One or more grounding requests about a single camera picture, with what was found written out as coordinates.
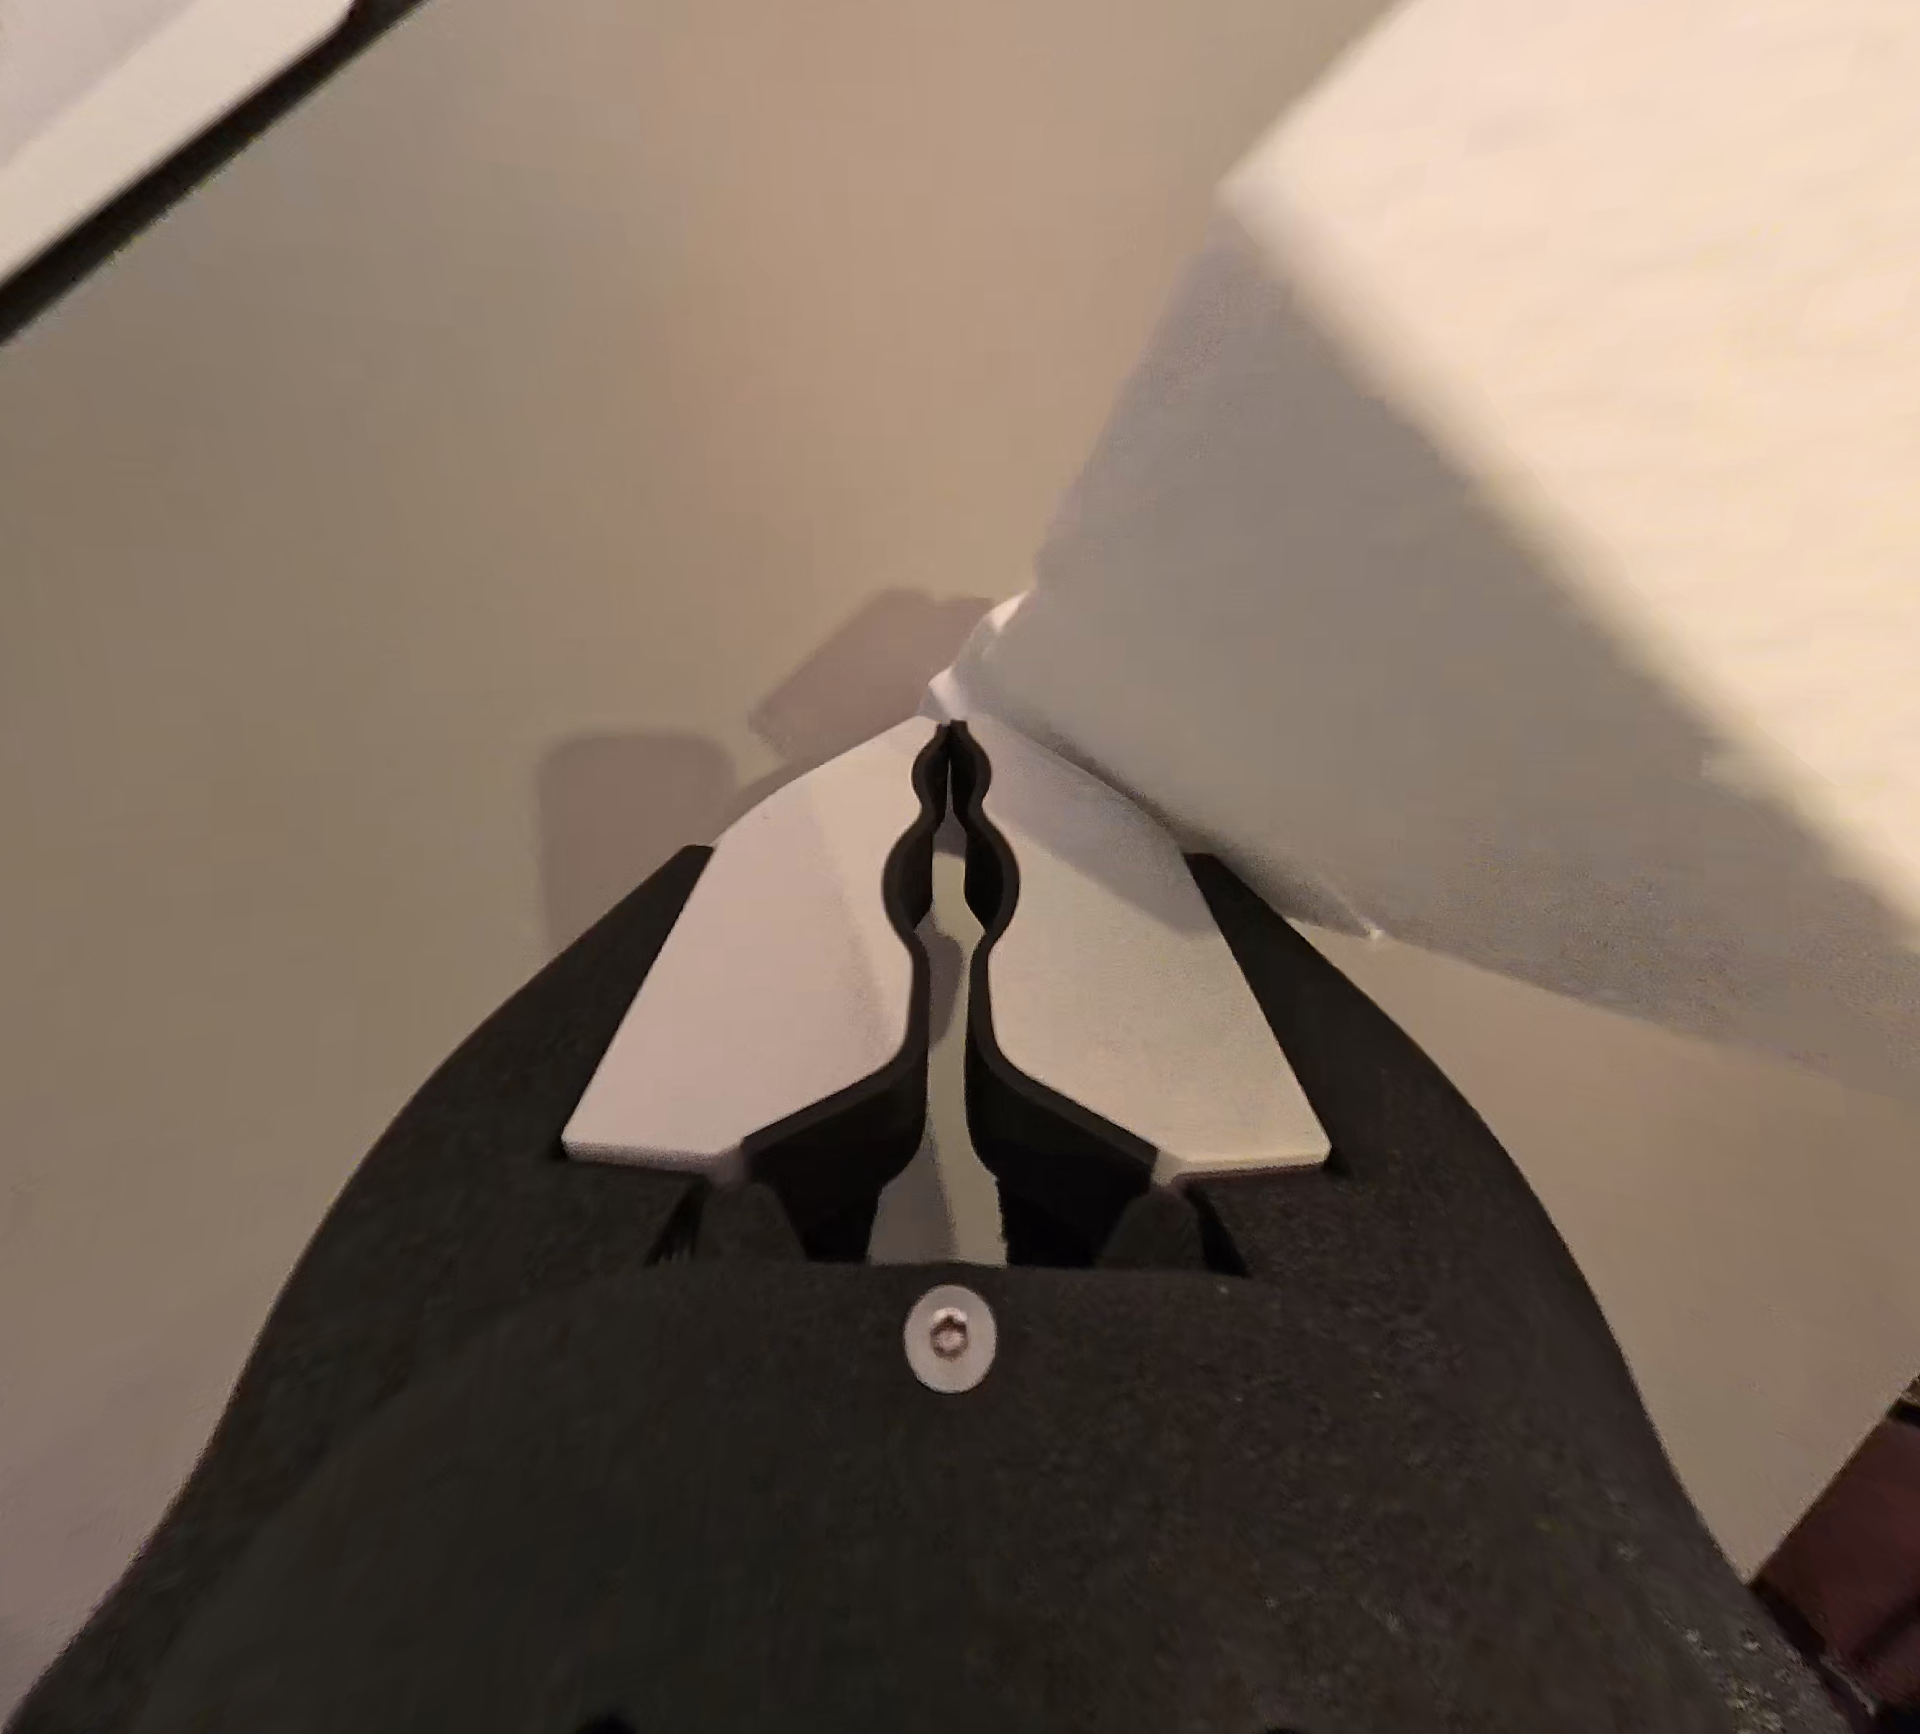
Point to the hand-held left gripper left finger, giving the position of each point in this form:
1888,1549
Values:
765,982

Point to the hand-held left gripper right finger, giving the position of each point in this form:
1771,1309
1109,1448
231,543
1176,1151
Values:
1140,1014

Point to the white foam cube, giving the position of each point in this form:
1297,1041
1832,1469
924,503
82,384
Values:
1502,413

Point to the person's dark red shorts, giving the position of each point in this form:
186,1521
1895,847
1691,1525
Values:
1854,1600

